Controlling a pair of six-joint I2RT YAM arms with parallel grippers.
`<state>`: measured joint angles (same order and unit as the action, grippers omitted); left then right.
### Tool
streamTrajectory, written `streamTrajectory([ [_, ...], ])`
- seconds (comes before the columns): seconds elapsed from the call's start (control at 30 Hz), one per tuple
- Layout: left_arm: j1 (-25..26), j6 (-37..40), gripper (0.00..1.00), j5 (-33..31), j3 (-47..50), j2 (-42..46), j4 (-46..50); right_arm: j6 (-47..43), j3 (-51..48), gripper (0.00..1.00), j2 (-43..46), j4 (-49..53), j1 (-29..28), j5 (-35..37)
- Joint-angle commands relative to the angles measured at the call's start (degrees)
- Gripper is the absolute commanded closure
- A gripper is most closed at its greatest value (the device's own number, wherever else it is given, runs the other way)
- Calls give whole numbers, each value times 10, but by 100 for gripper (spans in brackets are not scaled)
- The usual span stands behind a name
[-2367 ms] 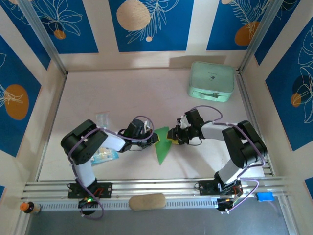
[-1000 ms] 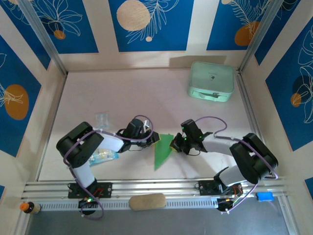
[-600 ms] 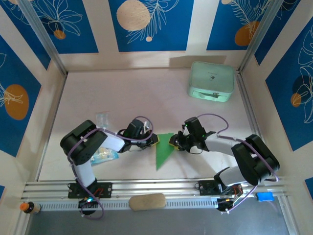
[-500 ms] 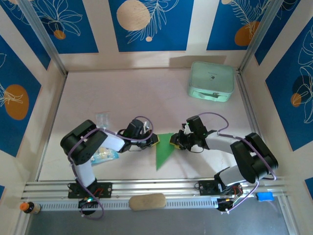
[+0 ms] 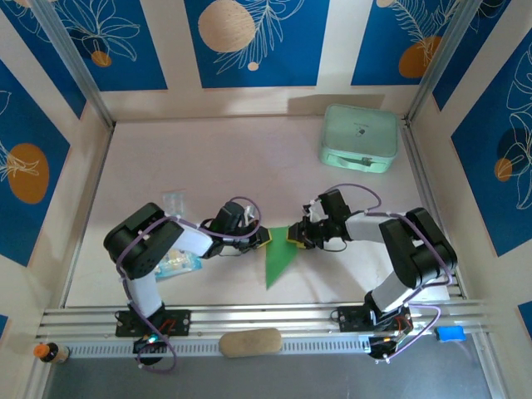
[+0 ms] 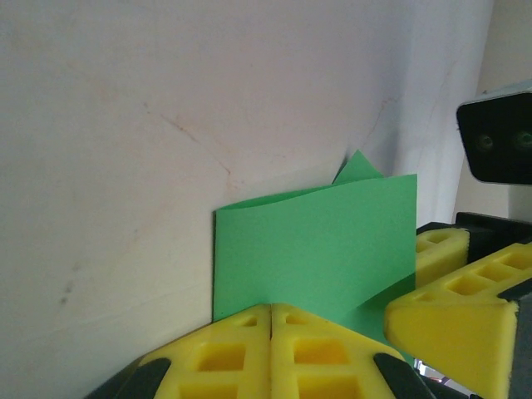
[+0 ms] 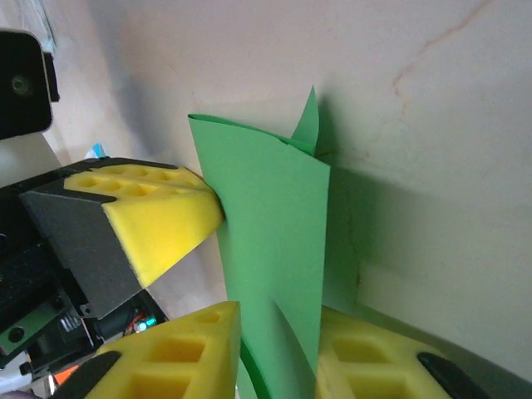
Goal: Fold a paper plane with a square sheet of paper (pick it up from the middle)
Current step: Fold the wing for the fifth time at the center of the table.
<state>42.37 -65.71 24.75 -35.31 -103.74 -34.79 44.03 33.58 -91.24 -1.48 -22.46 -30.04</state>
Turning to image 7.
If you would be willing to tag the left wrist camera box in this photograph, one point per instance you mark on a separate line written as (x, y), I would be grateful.
(21, 83)

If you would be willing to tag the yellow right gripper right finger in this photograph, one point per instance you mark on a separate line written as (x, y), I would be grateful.
(374, 374)

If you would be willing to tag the blue snack packet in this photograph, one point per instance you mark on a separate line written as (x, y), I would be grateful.
(96, 151)

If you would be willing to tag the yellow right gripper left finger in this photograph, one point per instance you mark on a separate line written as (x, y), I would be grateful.
(166, 374)

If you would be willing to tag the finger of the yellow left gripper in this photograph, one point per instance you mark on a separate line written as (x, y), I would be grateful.
(145, 172)
(158, 232)

